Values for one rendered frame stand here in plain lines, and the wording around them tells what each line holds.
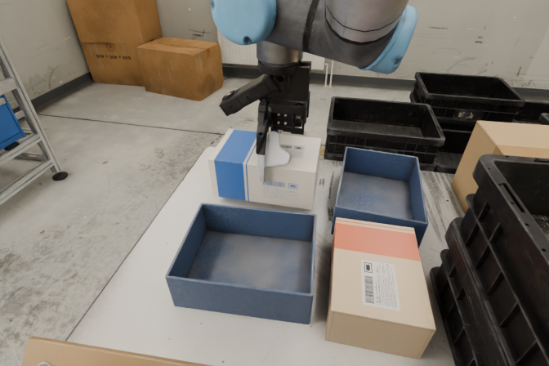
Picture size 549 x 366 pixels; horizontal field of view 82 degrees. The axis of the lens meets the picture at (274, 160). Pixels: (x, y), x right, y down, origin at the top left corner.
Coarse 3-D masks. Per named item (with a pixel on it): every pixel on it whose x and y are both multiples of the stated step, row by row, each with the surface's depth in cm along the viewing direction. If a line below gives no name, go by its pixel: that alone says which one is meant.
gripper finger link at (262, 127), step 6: (264, 114) 53; (258, 120) 53; (264, 120) 53; (258, 126) 53; (264, 126) 53; (258, 132) 53; (264, 132) 53; (258, 138) 53; (264, 138) 54; (258, 144) 54; (264, 144) 54; (258, 150) 54; (264, 150) 54
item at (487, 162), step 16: (480, 160) 37; (496, 160) 37; (512, 160) 37; (528, 160) 37; (544, 160) 37; (480, 176) 36; (496, 176) 34; (496, 192) 33; (512, 192) 32; (496, 208) 33; (512, 208) 30; (512, 224) 30; (528, 224) 29; (512, 240) 30; (528, 240) 28; (544, 240) 27; (528, 256) 27; (544, 256) 26; (544, 272) 25; (544, 288) 25
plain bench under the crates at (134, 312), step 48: (192, 192) 67; (336, 192) 67; (432, 192) 67; (144, 240) 57; (432, 240) 57; (144, 288) 49; (432, 288) 49; (96, 336) 43; (144, 336) 43; (192, 336) 43; (240, 336) 43; (288, 336) 43; (432, 336) 43
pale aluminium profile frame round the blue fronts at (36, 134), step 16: (0, 48) 143; (0, 64) 146; (16, 80) 153; (16, 96) 156; (32, 112) 162; (32, 128) 166; (16, 144) 156; (32, 144) 164; (48, 144) 173; (0, 160) 149; (32, 160) 180; (48, 160) 175; (32, 176) 167; (64, 176) 184; (0, 192) 153; (16, 192) 159
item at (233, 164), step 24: (240, 144) 63; (288, 144) 63; (312, 144) 63; (216, 168) 59; (240, 168) 58; (288, 168) 56; (312, 168) 56; (216, 192) 63; (240, 192) 61; (264, 192) 60; (288, 192) 59; (312, 192) 58
